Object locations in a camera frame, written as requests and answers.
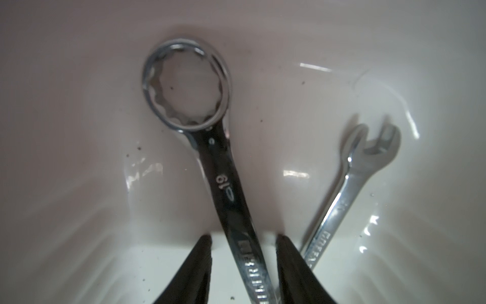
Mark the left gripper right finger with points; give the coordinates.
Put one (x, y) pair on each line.
(298, 284)

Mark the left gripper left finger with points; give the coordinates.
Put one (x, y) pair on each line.
(191, 283)

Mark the white plastic storage box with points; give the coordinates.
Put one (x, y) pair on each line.
(101, 202)

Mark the thin silver wrench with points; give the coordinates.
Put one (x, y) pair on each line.
(358, 162)

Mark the silver 19 combination wrench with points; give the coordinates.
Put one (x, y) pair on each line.
(209, 137)

